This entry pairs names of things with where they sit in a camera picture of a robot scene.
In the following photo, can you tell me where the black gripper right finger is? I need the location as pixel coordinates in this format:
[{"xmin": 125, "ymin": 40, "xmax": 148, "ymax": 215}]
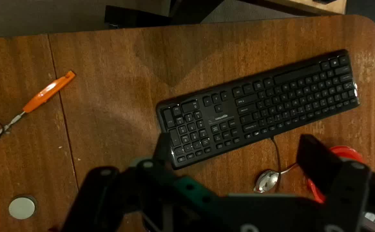
[{"xmin": 295, "ymin": 133, "xmax": 374, "ymax": 232}]

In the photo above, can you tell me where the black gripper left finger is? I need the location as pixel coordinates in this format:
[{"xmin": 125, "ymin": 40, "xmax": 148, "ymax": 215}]
[{"xmin": 61, "ymin": 131, "xmax": 223, "ymax": 232}]

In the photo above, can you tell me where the red plastic object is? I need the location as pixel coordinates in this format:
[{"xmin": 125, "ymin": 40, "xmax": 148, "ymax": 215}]
[{"xmin": 304, "ymin": 144, "xmax": 365, "ymax": 206}]

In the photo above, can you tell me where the metal spoon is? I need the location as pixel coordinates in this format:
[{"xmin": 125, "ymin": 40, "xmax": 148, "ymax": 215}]
[{"xmin": 253, "ymin": 162, "xmax": 300, "ymax": 194}]

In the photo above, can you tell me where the round white disc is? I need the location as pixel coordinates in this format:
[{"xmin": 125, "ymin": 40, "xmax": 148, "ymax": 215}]
[{"xmin": 8, "ymin": 194, "xmax": 37, "ymax": 220}]

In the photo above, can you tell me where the black computer keyboard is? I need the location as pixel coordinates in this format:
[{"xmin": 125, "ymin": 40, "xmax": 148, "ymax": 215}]
[{"xmin": 155, "ymin": 47, "xmax": 361, "ymax": 170}]

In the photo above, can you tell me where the light wooden board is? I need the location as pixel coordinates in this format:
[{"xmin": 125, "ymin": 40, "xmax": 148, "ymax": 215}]
[{"xmin": 250, "ymin": 0, "xmax": 348, "ymax": 17}]

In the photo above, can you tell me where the black furniture base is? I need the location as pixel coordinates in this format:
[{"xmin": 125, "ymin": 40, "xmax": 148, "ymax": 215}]
[{"xmin": 103, "ymin": 0, "xmax": 224, "ymax": 29}]

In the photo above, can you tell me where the black keyboard cable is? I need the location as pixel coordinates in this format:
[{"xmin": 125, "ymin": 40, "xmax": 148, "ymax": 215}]
[{"xmin": 269, "ymin": 135, "xmax": 283, "ymax": 182}]

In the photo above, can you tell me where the orange handled screwdriver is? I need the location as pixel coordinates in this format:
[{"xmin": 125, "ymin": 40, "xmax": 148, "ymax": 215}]
[{"xmin": 0, "ymin": 69, "xmax": 77, "ymax": 152}]

